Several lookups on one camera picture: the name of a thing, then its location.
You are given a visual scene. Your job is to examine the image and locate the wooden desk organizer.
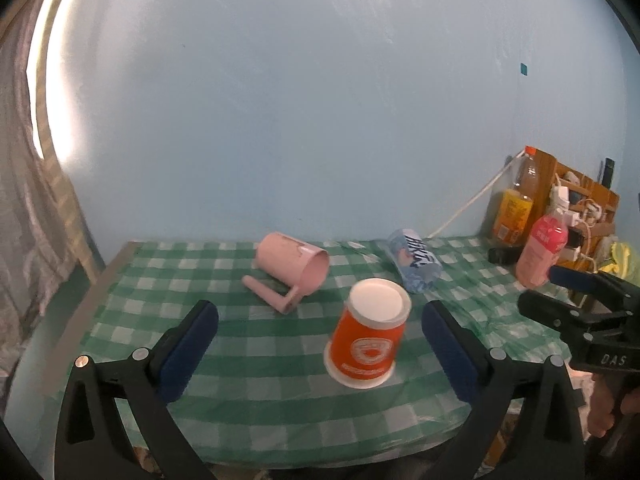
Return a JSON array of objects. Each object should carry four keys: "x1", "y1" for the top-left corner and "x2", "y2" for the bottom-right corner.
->
[{"x1": 515, "y1": 149, "x2": 621, "y2": 268}]

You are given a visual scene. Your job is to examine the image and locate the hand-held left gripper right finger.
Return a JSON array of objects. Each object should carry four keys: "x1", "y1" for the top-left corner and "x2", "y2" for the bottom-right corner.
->
[{"x1": 421, "y1": 301, "x2": 586, "y2": 480}]

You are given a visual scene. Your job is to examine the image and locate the white cable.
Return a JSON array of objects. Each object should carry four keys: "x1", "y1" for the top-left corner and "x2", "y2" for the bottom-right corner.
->
[{"x1": 425, "y1": 156, "x2": 518, "y2": 239}]

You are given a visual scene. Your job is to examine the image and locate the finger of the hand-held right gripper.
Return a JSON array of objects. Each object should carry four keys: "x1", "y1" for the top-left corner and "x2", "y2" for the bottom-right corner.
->
[
  {"x1": 517, "y1": 290, "x2": 598, "y2": 343},
  {"x1": 548, "y1": 265, "x2": 640, "y2": 313}
]

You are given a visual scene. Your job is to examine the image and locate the pink drink bottle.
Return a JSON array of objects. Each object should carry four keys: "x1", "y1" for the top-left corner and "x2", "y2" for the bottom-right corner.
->
[{"x1": 515, "y1": 194, "x2": 571, "y2": 289}]

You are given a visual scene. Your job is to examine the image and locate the orange juice bottle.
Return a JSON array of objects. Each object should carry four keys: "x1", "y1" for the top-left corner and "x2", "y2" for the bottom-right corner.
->
[{"x1": 489, "y1": 146, "x2": 542, "y2": 247}]

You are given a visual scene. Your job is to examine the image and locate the orange paper cup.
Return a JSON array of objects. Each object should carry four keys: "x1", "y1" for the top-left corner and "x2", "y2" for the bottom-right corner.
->
[{"x1": 323, "y1": 277, "x2": 412, "y2": 390}]

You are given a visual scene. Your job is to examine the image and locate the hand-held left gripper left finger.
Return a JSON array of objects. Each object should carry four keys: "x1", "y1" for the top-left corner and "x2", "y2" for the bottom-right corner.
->
[{"x1": 54, "y1": 300, "x2": 221, "y2": 480}]

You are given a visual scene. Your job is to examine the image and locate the yellow cloth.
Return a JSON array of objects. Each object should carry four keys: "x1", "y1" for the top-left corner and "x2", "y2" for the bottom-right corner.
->
[{"x1": 597, "y1": 241, "x2": 640, "y2": 286}]

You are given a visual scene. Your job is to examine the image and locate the blue and white packet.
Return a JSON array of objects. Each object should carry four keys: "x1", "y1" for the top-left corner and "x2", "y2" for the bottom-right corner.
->
[{"x1": 382, "y1": 228, "x2": 443, "y2": 295}]

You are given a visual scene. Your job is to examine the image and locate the pink plastic mug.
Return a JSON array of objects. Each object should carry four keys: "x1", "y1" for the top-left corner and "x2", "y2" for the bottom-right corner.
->
[{"x1": 242, "y1": 231, "x2": 331, "y2": 316}]

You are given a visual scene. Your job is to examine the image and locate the white power adapter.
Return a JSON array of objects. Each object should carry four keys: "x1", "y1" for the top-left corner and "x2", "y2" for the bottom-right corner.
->
[{"x1": 550, "y1": 172, "x2": 603, "y2": 226}]

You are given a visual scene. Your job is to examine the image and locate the green checked tablecloth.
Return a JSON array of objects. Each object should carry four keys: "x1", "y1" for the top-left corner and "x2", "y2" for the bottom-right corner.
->
[{"x1": 80, "y1": 236, "x2": 576, "y2": 465}]

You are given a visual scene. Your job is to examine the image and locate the person's right hand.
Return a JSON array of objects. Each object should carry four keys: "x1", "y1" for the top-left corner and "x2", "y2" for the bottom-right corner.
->
[{"x1": 588, "y1": 381, "x2": 622, "y2": 440}]

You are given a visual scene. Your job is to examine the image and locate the grey curtain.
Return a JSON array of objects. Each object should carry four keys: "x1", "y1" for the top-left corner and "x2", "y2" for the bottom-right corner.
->
[{"x1": 0, "y1": 0, "x2": 103, "y2": 401}]

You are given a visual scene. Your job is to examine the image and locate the black box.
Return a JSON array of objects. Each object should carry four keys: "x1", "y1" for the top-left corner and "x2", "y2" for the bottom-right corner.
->
[{"x1": 487, "y1": 246, "x2": 525, "y2": 265}]

